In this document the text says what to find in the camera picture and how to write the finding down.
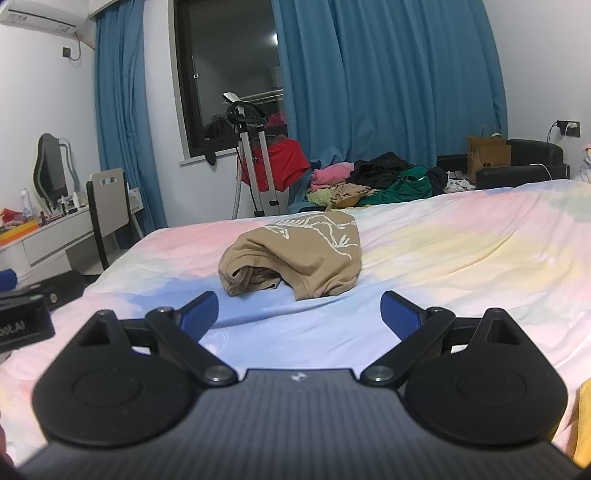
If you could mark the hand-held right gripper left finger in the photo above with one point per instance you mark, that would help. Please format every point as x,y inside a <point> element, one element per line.
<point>203,314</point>

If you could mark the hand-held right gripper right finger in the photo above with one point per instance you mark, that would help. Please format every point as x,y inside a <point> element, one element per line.
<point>398,314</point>

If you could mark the tan printed t-shirt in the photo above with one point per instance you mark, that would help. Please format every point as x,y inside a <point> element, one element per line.
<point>300,258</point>

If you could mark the pastel tie-dye bed sheet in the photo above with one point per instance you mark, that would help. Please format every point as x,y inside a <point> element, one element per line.
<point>461,277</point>

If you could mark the white desk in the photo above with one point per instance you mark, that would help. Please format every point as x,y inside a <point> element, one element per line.
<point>46,240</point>

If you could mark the clutter of small desk things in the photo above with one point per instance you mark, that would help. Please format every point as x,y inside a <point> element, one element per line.
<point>27,217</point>

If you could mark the green garment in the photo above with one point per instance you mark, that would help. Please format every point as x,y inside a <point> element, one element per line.
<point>406,191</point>

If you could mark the beige garment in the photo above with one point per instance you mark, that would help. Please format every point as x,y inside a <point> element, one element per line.
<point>351,191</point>

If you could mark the grey chair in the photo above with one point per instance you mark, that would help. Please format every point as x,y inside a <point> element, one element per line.
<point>108,203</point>

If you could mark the yellow-green garment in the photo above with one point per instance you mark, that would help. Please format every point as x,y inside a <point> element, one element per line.
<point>319,197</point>

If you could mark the white patterned cloth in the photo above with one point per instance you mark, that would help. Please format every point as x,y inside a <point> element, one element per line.
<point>461,185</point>

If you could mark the black garment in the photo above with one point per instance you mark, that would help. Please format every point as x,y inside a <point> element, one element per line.
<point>381,170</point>

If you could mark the teal blue garment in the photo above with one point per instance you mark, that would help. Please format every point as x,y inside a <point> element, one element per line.
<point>302,197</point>

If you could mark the garment steamer stand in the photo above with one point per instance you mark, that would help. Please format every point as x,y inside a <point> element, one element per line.
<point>249,147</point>

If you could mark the red garment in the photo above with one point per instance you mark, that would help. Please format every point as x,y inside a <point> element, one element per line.
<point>286,161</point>

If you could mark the brown paper bag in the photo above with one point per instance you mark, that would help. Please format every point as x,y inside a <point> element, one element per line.
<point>487,159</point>

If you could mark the black sofa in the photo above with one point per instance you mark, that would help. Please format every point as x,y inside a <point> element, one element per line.
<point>517,177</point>

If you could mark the pink hanging garment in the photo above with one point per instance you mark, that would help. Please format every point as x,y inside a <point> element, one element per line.
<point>277,122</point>

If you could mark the yellow cloth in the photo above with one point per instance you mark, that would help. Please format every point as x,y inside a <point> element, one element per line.
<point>581,424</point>

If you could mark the narrow blue curtain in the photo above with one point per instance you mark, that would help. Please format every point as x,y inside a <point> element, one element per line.
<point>120,115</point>

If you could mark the pale cloth bundle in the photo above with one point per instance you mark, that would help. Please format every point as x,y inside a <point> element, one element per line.
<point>584,161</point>

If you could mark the dark framed window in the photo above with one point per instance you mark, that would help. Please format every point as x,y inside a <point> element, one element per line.
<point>221,69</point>

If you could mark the white air conditioner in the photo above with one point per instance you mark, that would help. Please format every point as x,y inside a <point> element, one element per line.
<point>37,16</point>

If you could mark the wavy frame mirror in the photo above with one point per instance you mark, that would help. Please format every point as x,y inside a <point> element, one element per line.
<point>51,166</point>

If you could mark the wall socket with charger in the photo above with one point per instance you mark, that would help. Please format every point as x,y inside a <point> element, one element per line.
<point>569,128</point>

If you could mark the black wall socket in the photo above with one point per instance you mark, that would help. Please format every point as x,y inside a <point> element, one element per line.
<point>68,52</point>

